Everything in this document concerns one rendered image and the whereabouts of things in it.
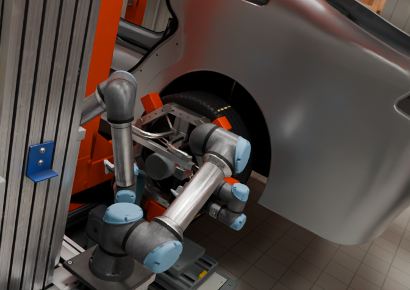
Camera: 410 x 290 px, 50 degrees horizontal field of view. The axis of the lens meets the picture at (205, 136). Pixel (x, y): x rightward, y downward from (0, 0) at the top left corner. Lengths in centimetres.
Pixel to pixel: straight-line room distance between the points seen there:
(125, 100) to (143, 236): 50
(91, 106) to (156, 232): 60
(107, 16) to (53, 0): 101
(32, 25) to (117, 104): 59
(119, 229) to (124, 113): 42
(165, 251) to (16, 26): 73
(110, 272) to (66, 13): 81
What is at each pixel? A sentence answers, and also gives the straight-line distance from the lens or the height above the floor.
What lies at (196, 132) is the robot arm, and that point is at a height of 127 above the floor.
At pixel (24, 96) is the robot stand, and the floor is 142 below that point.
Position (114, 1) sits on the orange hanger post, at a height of 154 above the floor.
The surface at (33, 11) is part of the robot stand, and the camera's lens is 106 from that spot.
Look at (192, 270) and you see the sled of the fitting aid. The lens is 271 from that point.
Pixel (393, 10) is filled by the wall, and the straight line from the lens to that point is 616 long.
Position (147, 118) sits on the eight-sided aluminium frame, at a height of 100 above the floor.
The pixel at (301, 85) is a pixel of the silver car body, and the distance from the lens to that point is 210.
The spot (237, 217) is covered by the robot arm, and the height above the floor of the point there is 88.
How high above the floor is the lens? 182
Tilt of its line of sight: 21 degrees down
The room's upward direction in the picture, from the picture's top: 16 degrees clockwise
